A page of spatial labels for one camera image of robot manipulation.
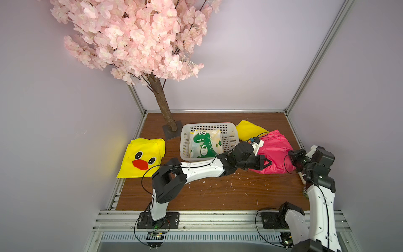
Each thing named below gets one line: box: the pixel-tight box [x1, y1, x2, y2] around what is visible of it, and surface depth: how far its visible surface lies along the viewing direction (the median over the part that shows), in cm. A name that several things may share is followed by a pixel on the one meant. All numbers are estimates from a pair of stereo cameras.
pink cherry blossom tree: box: [50, 0, 221, 133], surface depth 53 cm
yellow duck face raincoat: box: [116, 138, 166, 178], surface depth 99 cm
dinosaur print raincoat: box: [188, 129, 224, 159], surface depth 97 cm
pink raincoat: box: [257, 129, 296, 174], surface depth 80 cm
